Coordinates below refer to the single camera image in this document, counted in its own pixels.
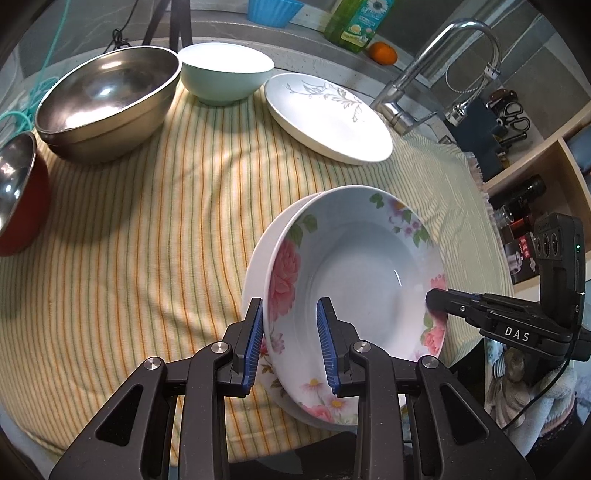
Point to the dark knife block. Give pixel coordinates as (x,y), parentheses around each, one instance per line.
(480,138)

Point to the blue ribbed cup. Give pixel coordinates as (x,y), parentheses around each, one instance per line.
(272,11)

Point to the dark glass bottle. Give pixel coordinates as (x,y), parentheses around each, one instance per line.
(526,189)

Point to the yellow striped cloth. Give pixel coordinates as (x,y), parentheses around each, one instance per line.
(138,254)

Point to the orange fruit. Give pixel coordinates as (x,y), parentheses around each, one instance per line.
(383,53)

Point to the pink floral deep plate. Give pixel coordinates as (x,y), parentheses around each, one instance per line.
(360,277)

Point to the black tripod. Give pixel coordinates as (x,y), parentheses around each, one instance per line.
(181,23)

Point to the person's right hand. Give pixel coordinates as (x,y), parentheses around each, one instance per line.
(508,374)

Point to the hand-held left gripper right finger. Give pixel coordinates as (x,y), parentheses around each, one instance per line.
(325,341)

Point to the red steel-lined bowl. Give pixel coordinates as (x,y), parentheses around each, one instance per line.
(37,198)

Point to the white plate grey leaf print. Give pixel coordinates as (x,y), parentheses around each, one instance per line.
(323,120)

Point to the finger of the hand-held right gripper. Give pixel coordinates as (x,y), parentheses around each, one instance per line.
(455,304)

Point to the dark bottle red label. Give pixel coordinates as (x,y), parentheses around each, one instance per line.
(517,219)

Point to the plain white deep plate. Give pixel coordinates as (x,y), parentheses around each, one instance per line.
(257,277)

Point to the chrome kitchen faucet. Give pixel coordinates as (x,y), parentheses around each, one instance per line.
(397,110)

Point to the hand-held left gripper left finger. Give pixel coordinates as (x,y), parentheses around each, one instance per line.
(253,341)

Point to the wooden shelf unit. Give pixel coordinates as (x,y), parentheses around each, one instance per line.
(545,157)

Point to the dark printed box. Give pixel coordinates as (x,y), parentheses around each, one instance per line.
(521,258)

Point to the mint green ceramic bowl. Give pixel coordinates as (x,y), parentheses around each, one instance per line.
(221,83)

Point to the green dish soap bottle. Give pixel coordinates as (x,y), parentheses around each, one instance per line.
(355,23)

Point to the large stainless steel bowl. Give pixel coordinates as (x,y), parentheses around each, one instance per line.
(106,92)

